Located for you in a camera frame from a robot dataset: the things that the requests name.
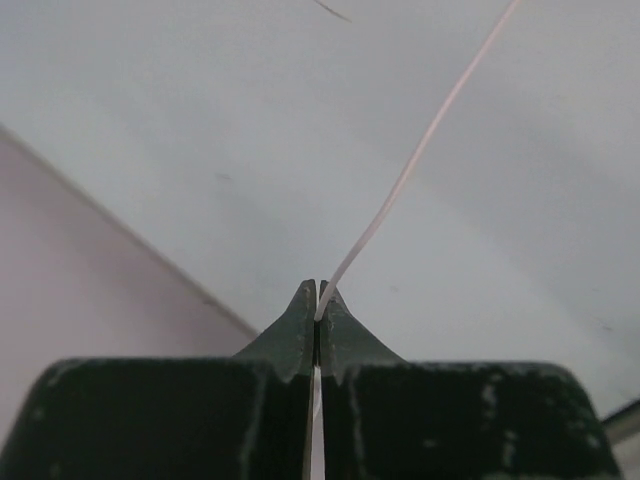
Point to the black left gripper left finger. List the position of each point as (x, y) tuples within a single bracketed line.
[(246, 416)]

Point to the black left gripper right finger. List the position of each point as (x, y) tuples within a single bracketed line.
[(389, 418)]

